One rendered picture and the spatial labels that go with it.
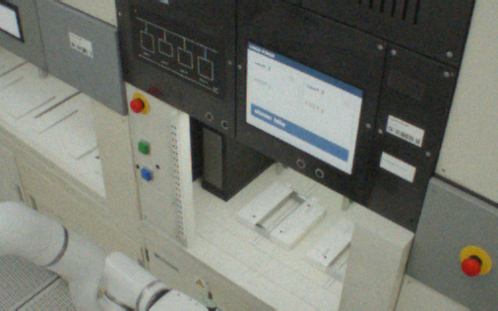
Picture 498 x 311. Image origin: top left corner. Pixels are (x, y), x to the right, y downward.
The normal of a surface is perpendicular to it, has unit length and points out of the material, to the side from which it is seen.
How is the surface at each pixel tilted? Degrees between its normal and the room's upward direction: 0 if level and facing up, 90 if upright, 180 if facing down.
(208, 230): 0
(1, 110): 0
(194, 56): 90
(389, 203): 90
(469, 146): 90
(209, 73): 90
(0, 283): 0
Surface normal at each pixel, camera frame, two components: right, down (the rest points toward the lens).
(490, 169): -0.62, 0.49
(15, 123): 0.02, -0.77
